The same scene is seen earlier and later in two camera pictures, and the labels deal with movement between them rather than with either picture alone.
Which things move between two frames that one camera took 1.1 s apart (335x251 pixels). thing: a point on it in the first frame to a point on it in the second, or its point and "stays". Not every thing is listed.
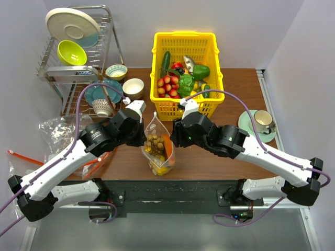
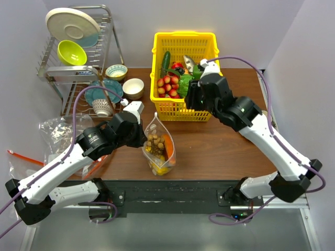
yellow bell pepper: x=162 y=171 stays
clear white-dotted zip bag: x=158 y=147 stays
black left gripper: x=142 y=137 stays
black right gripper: x=177 y=135 to x=193 y=89
